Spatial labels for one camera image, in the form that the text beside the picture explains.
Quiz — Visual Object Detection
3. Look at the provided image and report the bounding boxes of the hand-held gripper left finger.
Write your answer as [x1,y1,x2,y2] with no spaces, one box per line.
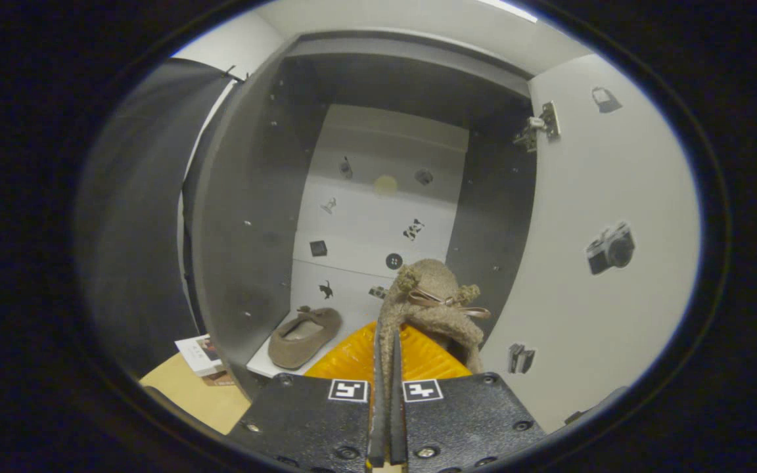
[229,320,387,473]

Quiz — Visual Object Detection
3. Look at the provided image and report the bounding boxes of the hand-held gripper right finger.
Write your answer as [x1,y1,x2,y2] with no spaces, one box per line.
[388,322,547,473]

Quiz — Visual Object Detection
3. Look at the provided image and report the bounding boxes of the brown fuzzy shoe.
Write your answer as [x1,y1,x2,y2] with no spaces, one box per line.
[377,258,491,395]
[268,305,342,371]

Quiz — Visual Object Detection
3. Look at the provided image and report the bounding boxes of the grey shoe cabinet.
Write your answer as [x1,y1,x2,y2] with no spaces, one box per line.
[185,30,540,401]

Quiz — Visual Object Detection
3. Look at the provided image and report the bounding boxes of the metal door hinge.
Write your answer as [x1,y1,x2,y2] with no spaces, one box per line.
[513,101,561,153]

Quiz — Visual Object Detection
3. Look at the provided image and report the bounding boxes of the white book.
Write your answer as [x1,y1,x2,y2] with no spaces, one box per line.
[175,334,225,377]

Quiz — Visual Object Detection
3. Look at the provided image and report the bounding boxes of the black backdrop cloth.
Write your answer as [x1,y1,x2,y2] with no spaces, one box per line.
[73,58,241,378]

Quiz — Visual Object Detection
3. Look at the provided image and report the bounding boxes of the long ceiling light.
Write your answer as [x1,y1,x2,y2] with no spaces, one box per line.
[477,0,538,24]

